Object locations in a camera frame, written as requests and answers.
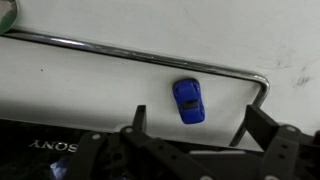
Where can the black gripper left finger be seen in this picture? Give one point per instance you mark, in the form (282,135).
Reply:
(139,121)

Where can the chrome tv stand bar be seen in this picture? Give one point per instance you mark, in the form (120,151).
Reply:
(60,81)

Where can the black flat screen television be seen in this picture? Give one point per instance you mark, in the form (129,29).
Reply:
(41,152)

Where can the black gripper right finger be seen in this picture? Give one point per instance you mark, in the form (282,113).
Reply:
(260,126)

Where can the small blue toy car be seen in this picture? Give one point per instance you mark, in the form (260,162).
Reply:
(188,98)

